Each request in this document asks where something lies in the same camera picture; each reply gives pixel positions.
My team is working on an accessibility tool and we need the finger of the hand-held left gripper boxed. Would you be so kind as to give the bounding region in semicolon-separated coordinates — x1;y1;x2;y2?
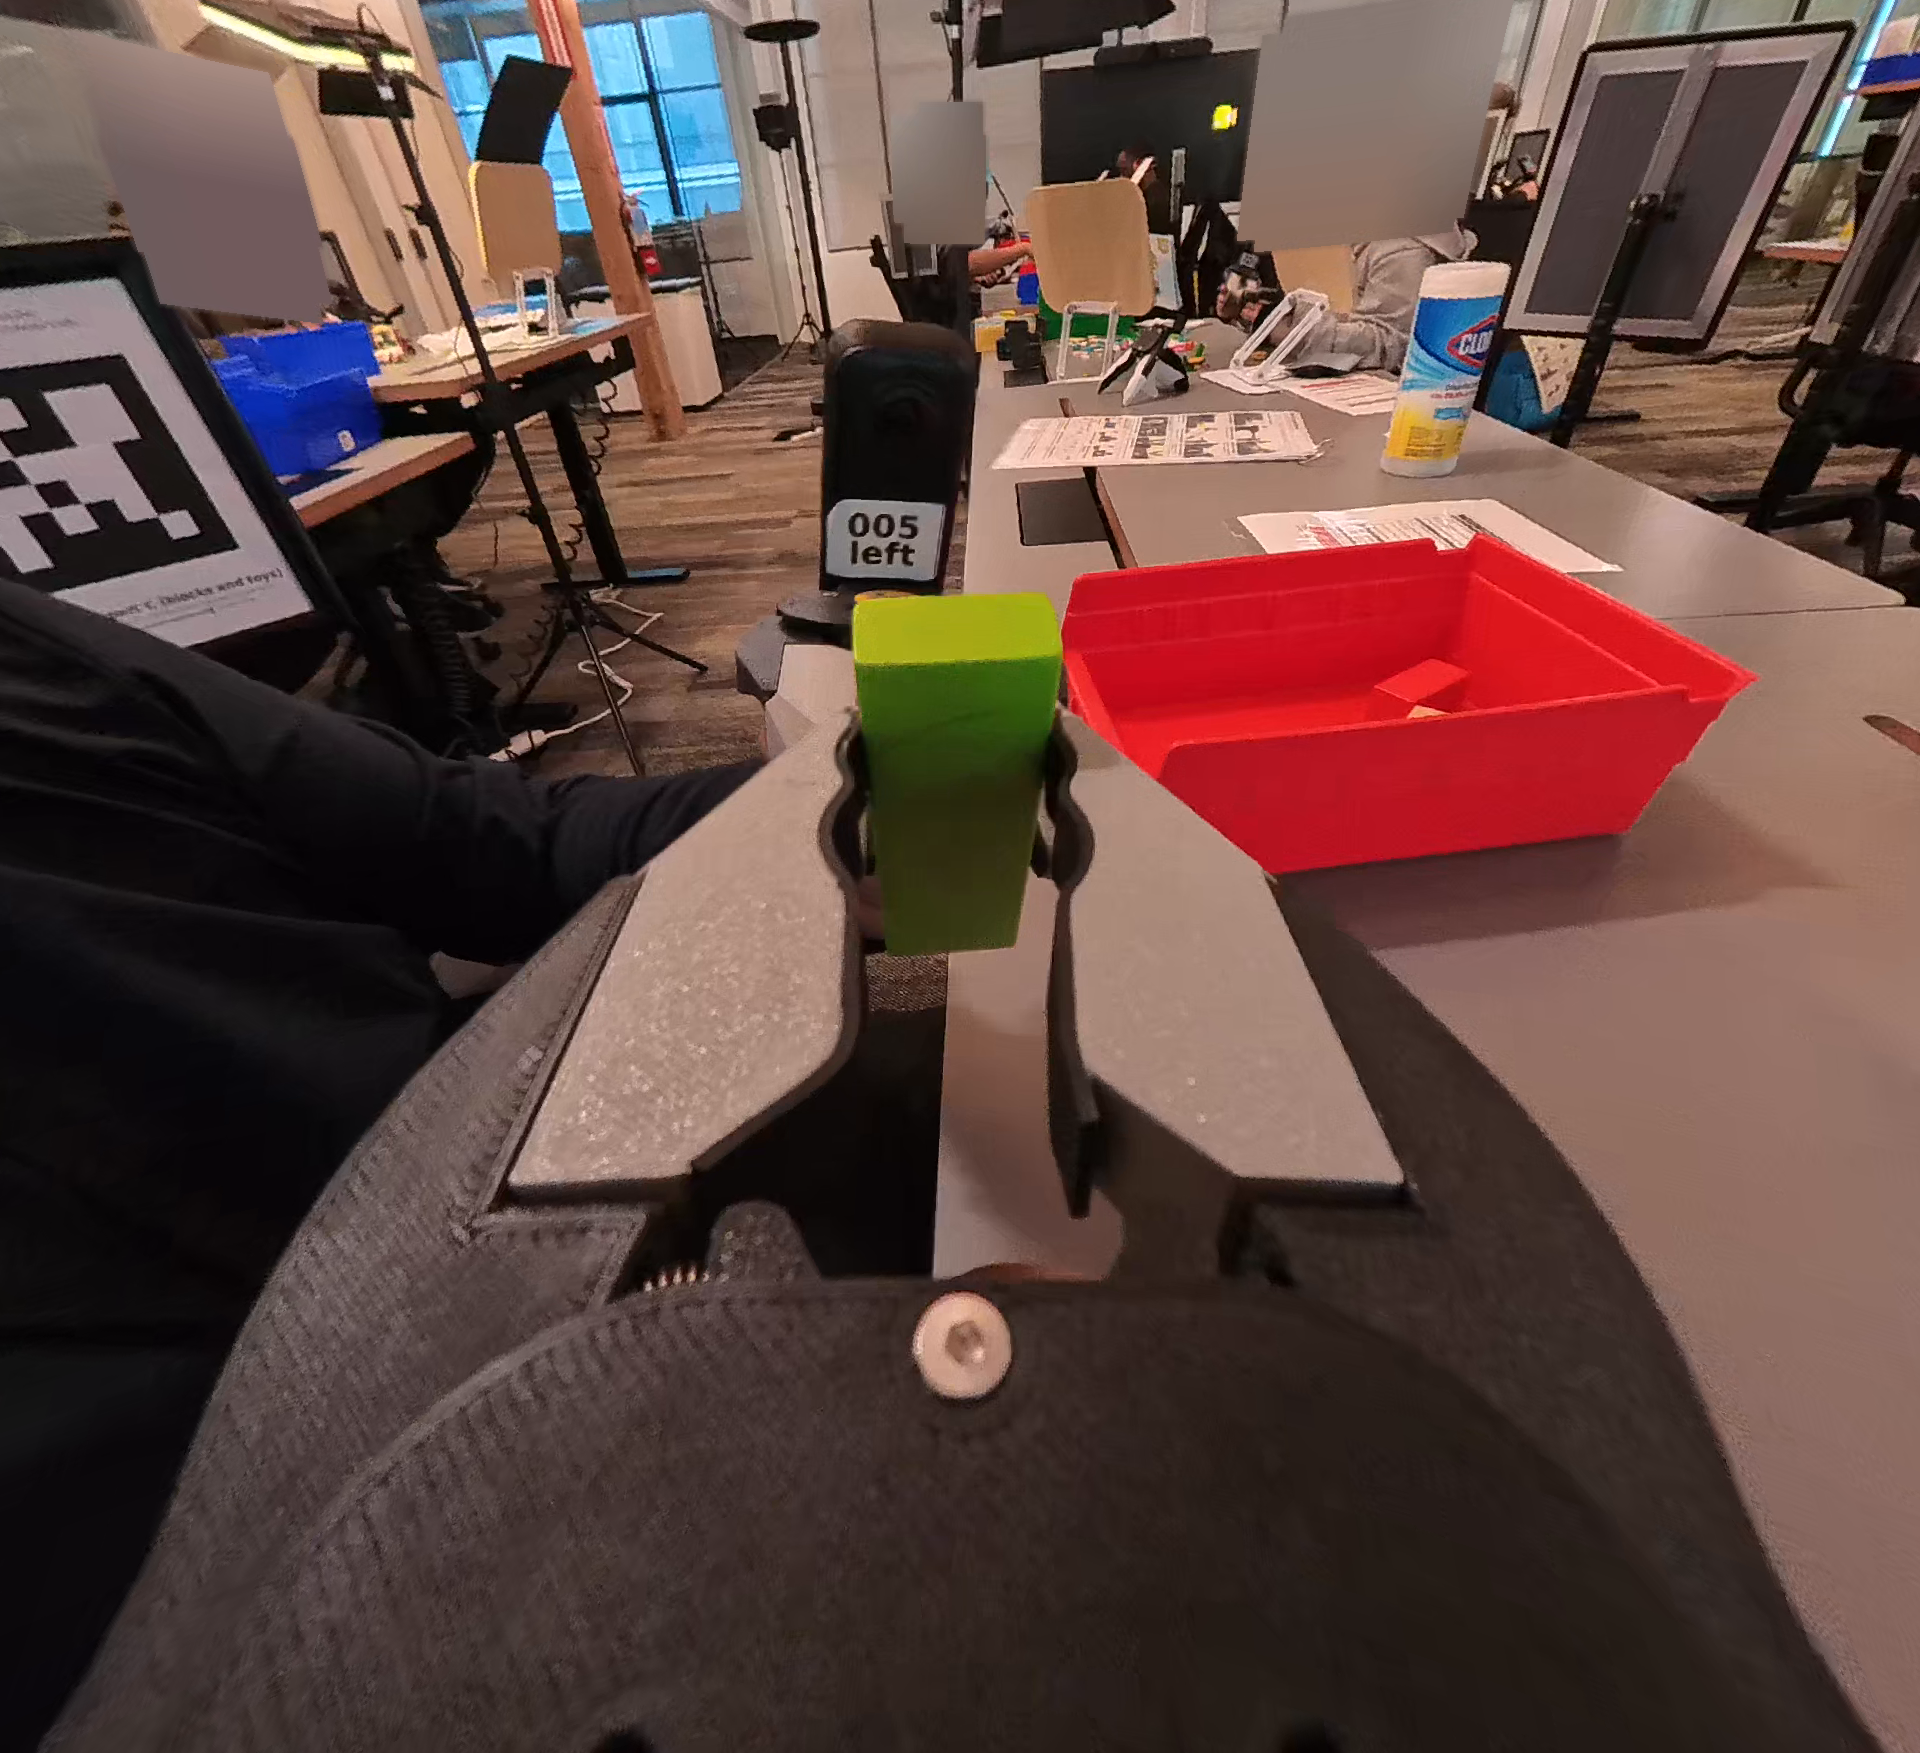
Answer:
764;643;859;764

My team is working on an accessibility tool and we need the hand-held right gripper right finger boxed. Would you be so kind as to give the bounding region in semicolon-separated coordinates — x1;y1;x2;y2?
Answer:
1035;710;1411;1222

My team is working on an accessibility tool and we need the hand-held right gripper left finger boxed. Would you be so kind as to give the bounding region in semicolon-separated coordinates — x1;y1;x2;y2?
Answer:
506;710;875;1202

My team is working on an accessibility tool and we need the thick lime green block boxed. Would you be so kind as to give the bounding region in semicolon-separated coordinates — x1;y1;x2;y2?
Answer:
851;591;1065;956

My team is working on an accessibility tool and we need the red plastic bin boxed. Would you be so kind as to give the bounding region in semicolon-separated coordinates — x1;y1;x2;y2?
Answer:
1058;534;1759;878

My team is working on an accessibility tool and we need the person's left forearm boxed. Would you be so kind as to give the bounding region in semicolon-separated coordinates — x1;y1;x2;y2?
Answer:
0;575;771;972

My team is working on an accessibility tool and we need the black flat pad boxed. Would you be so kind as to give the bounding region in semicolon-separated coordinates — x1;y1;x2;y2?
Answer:
1015;477;1115;549

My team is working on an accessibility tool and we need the black and white folding stand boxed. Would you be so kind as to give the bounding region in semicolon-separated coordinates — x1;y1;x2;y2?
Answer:
1094;324;1195;407

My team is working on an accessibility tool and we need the picture-printed paper sheet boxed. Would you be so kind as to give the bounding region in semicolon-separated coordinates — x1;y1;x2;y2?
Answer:
990;410;1331;474

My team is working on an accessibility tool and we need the wooden board stand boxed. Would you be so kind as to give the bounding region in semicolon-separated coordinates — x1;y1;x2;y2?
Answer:
1026;178;1160;377
467;160;566;342

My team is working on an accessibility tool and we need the small red wooden block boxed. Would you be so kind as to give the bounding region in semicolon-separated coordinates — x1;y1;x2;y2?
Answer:
1369;657;1473;722

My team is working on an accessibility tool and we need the clear acrylic stand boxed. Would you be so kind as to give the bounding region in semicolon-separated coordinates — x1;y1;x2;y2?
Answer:
1245;288;1361;383

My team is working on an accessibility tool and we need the wooden-top standing desk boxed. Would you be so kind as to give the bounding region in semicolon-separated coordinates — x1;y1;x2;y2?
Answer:
292;311;695;586

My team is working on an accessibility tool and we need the wooden column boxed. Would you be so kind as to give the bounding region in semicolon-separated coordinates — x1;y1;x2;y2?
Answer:
478;0;690;443

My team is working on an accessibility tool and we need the plain white paper sheet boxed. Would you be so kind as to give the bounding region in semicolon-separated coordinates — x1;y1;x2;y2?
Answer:
1199;366;1404;417

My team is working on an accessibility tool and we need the black softbox light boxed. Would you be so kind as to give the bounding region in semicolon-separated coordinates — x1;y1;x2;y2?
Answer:
964;0;1179;70

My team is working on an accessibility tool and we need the disinfecting wipes canister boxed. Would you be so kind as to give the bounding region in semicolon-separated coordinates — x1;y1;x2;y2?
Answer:
1380;260;1515;479

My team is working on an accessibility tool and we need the white paper with red print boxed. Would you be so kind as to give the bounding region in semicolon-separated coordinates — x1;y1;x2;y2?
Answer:
1238;499;1626;578

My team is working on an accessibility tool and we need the blue plastic bin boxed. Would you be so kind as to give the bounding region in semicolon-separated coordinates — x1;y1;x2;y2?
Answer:
209;320;384;479

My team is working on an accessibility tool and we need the checkered marker sign board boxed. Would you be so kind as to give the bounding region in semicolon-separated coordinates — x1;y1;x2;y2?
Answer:
0;234;358;657

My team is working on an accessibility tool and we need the light panel on tripod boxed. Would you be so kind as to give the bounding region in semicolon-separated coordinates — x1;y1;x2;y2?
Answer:
196;0;710;738

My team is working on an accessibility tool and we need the grey panel board on stand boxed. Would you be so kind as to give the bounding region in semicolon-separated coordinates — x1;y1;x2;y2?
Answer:
1693;125;1920;585
1475;17;1862;453

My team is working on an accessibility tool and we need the black wall monitor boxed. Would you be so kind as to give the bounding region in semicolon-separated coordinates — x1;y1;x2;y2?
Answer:
1038;46;1263;208

